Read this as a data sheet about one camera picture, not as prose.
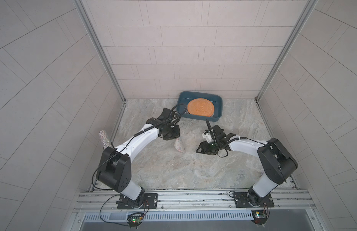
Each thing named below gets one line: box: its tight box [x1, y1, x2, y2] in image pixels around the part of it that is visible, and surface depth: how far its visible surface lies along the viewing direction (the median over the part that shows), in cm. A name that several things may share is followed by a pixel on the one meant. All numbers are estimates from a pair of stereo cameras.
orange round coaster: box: [187, 98, 215, 117], surface depth 111 cm
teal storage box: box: [176, 90, 223, 122], surface depth 114 cm
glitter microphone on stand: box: [99, 129, 112, 149], surface depth 72 cm
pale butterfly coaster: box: [174, 137, 185, 153], surface depth 81 cm
